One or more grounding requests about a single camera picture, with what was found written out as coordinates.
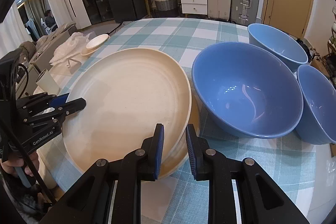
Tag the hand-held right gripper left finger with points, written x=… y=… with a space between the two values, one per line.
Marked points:
x=158 y=153

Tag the patterned floor rug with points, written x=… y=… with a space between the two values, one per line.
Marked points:
x=119 y=27

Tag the pile of dark shoes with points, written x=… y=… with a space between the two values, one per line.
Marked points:
x=308 y=48

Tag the blue bowl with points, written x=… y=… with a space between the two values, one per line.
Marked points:
x=275 y=40
x=236 y=82
x=317 y=103

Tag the white cylindrical roll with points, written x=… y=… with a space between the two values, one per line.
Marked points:
x=48 y=81

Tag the cream round plate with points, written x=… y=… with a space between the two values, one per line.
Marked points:
x=126 y=103
x=195 y=121

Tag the small cream dish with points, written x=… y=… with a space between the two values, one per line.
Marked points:
x=86 y=52

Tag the white plastic bag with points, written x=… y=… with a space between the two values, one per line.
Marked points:
x=68 y=48

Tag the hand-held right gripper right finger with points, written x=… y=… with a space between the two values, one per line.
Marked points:
x=191 y=158

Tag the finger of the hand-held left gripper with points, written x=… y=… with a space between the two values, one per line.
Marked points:
x=73 y=106
x=59 y=100

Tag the person's left hand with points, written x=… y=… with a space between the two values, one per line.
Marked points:
x=32 y=161

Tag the woven laundry basket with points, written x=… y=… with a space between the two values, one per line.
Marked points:
x=165 y=3

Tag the grey sofa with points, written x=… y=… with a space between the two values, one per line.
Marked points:
x=50 y=43

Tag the wooden shoe rack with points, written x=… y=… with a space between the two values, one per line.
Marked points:
x=332 y=64

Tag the small brown cardboard box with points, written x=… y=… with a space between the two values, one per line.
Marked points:
x=320 y=66

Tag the small white plastic stand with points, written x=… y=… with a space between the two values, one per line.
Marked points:
x=73 y=61

